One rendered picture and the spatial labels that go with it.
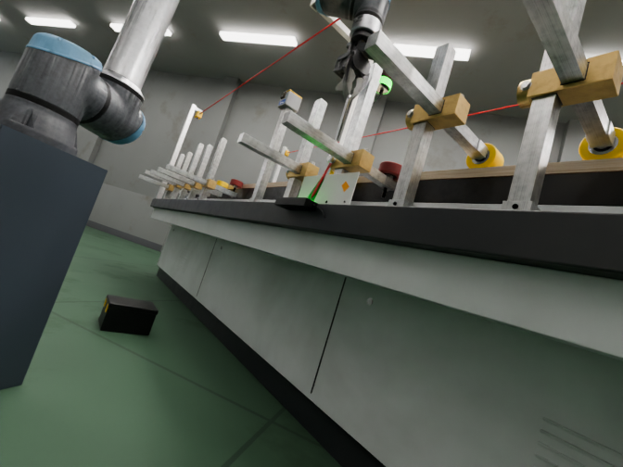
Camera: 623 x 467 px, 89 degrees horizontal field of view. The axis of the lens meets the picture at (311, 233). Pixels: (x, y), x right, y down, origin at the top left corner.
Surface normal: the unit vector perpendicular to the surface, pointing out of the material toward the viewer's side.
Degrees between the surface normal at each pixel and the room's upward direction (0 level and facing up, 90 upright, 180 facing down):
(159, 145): 90
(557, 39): 180
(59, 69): 90
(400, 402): 90
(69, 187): 90
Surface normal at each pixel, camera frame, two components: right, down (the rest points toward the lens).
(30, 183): 0.92, 0.26
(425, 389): -0.75, -0.31
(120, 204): -0.26, -0.19
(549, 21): -0.30, 0.95
